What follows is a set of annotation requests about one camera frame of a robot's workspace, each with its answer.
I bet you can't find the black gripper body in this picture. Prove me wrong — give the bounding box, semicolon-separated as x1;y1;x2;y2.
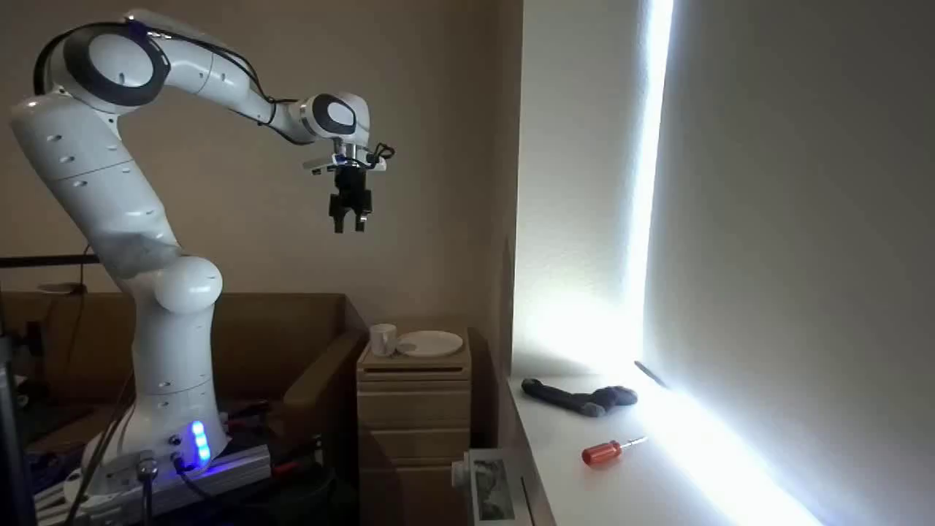
328;166;378;223

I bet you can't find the light wooden drawer cabinet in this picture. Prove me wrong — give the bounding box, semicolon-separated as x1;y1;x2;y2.
354;328;476;526

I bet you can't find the white mug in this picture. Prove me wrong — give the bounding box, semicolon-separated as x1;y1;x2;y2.
367;322;400;359

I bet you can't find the brown leather armchair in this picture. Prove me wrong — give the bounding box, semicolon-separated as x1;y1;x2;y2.
0;289;370;492

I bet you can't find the white bowl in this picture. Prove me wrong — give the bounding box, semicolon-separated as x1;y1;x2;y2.
394;328;467;359

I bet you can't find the narrow grey roller blind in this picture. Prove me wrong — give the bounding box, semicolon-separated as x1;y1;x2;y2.
512;0;655;367

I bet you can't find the dark cloth bundle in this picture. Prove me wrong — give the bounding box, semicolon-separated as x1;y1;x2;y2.
521;373;642;420

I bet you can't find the white windowsill shelf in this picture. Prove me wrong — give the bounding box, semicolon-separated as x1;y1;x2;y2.
502;359;829;526

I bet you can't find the large grey roller blind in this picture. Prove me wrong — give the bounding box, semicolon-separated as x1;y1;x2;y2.
641;0;935;526

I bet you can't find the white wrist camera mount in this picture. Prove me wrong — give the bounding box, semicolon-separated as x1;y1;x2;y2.
300;138;397;177

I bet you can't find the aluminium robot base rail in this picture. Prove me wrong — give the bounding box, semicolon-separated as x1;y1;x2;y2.
30;438;278;526

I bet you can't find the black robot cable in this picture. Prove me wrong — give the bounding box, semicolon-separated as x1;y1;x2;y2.
30;20;300;109

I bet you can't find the red handled screwdriver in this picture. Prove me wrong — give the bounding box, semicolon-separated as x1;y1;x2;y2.
579;433;651;470

